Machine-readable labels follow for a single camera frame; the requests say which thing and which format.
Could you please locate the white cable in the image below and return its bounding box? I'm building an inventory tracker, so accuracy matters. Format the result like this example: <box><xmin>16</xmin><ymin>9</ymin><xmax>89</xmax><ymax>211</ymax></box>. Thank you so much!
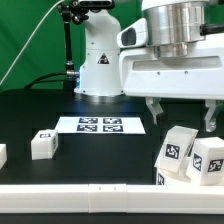
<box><xmin>0</xmin><ymin>0</ymin><xmax>65</xmax><ymax>86</ymax></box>

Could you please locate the white U-shaped obstacle wall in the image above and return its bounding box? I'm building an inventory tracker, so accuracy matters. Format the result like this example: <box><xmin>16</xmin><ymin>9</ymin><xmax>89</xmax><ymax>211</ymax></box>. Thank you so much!
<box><xmin>0</xmin><ymin>143</ymin><xmax>224</xmax><ymax>215</ymax></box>

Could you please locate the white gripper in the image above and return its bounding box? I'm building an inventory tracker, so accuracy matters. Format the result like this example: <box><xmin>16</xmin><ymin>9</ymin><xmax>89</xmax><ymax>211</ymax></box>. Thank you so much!
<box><xmin>118</xmin><ymin>33</ymin><xmax>224</xmax><ymax>133</ymax></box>

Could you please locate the paper sheet with fiducial tags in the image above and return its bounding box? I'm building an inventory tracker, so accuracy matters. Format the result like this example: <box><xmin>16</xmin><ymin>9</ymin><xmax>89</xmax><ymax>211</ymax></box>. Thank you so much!
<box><xmin>55</xmin><ymin>117</ymin><xmax>145</xmax><ymax>134</ymax></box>

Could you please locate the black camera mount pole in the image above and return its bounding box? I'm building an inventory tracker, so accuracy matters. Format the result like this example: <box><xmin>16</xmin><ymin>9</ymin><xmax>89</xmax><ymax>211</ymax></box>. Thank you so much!
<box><xmin>57</xmin><ymin>0</ymin><xmax>88</xmax><ymax>79</ymax></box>

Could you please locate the white round stool seat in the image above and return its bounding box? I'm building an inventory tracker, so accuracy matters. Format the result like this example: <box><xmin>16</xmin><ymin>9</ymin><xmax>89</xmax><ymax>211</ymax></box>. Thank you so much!
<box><xmin>155</xmin><ymin>156</ymin><xmax>224</xmax><ymax>186</ymax></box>

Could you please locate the black cable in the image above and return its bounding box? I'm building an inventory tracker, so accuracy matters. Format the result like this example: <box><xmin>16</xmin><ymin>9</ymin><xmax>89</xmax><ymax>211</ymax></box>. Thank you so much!
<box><xmin>23</xmin><ymin>72</ymin><xmax>79</xmax><ymax>90</ymax></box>

